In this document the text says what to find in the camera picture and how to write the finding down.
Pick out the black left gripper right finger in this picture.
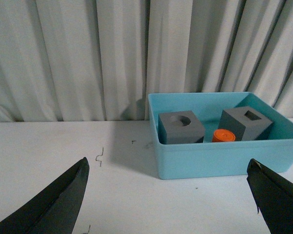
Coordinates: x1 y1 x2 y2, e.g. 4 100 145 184
247 158 293 234

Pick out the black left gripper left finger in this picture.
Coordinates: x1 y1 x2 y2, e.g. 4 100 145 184
0 158 89 234

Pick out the gray block with square hole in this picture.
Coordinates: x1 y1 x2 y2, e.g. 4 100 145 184
218 106 273 141

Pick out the orange cylinder with white numbers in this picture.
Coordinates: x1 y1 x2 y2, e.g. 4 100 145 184
212 129 236 142

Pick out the gray block with round hole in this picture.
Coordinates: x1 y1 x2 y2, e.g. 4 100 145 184
158 110 205 144

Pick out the blue plastic box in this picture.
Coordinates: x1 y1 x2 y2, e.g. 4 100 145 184
148 92 293 179

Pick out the white pleated curtain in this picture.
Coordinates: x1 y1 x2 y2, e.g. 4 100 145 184
0 0 293 122

